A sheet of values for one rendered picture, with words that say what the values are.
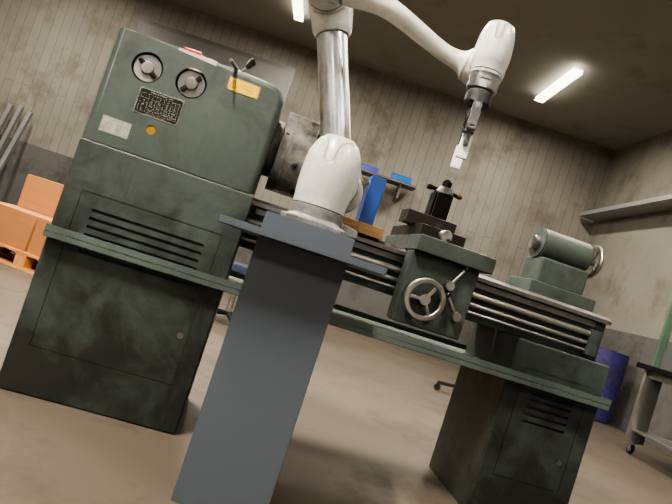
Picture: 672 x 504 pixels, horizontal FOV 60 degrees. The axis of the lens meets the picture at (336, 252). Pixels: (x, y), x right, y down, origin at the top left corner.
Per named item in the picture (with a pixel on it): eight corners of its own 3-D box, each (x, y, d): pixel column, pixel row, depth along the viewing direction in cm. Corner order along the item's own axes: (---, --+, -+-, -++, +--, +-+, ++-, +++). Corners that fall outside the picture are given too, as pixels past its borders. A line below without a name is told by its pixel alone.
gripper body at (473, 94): (465, 94, 172) (455, 123, 171) (469, 84, 163) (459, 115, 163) (490, 101, 171) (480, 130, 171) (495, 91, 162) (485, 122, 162)
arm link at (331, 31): (307, 211, 178) (319, 220, 200) (360, 208, 176) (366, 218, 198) (301, -29, 184) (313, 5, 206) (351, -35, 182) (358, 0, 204)
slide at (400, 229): (418, 234, 213) (422, 222, 213) (389, 235, 256) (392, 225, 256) (463, 249, 216) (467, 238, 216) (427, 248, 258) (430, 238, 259)
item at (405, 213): (404, 220, 223) (409, 207, 223) (398, 221, 233) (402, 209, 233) (453, 237, 226) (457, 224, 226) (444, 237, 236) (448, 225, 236)
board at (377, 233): (305, 214, 212) (309, 203, 212) (296, 218, 247) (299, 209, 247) (381, 240, 216) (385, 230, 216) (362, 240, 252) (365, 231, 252)
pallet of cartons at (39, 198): (144, 294, 500) (170, 219, 502) (96, 298, 408) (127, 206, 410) (15, 251, 506) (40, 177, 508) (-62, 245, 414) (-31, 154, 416)
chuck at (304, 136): (277, 182, 210) (303, 103, 215) (270, 198, 241) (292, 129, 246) (300, 190, 212) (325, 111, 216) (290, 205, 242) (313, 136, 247)
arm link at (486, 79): (472, 63, 163) (466, 83, 163) (504, 72, 162) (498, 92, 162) (468, 75, 172) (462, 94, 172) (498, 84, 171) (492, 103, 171)
